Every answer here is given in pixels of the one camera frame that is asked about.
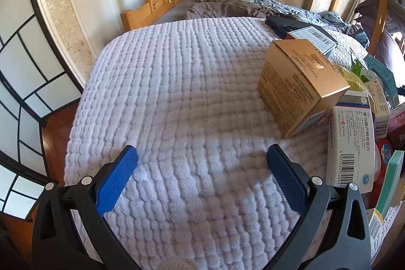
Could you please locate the small white and yellow box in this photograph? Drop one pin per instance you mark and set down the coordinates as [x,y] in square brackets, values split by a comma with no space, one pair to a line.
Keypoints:
[375,222]

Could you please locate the grey duvet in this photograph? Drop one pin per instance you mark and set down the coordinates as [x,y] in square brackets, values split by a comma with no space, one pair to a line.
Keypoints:
[227,6]

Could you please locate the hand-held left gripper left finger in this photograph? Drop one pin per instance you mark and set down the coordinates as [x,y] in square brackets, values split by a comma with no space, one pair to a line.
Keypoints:
[117,178]

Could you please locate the purple bedding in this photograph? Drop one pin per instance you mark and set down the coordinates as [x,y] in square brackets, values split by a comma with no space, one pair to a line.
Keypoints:
[389,45]

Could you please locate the black flat box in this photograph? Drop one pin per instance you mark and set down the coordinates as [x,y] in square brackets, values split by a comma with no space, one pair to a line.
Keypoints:
[281,24]

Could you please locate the red round container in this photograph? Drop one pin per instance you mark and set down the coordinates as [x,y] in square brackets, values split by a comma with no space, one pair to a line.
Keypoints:
[379,168]

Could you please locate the yellow tissue pack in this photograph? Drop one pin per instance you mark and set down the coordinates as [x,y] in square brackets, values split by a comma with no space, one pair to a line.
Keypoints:
[359,80]

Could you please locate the white medicine box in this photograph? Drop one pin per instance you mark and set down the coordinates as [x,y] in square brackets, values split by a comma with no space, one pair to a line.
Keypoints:
[351,143]

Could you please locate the grey box with white label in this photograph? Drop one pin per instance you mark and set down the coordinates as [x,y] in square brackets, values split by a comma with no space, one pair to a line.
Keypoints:
[311,35]

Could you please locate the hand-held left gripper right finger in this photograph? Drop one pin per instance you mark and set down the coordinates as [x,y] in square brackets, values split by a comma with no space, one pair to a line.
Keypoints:
[288,181]

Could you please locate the white and blue box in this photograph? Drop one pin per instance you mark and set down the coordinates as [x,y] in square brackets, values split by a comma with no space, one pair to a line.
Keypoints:
[379,102]

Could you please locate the green carton box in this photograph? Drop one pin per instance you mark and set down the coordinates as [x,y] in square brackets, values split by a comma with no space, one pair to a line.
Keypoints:
[392,175]

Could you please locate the brown cardboard box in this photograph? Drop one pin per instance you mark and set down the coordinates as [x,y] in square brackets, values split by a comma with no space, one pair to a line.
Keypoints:
[297,93]

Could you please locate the teal carton box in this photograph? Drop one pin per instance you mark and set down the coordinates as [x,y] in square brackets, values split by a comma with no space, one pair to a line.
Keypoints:
[384,75]

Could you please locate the black framed folding screen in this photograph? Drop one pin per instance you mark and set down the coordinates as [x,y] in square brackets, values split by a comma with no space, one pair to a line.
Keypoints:
[19,45]

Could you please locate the pink carton box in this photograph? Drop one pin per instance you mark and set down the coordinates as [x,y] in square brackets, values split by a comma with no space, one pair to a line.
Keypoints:
[397,127]

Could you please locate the hanging grey clothes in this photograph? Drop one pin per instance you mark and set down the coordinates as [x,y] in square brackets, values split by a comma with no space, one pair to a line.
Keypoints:
[370,4]

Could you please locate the white quilted blanket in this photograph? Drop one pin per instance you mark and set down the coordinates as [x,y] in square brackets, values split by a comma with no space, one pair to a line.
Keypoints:
[189,99]

